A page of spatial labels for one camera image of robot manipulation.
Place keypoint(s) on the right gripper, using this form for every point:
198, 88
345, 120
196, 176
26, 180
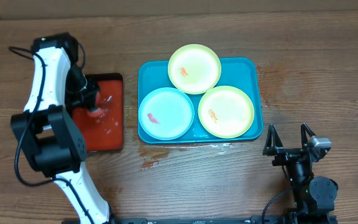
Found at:
275, 149

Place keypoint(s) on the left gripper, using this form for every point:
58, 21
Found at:
86, 103

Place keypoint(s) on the yellow-green plate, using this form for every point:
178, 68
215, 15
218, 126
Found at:
226, 112
194, 69

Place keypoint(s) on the light blue plate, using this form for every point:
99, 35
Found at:
166, 113

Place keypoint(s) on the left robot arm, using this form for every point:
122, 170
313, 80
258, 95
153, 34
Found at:
47, 134

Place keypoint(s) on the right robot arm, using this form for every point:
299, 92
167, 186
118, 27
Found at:
313, 196

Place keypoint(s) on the black tray with red liquid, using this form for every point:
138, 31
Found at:
105, 133

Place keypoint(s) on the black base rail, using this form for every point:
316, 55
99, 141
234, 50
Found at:
255, 219

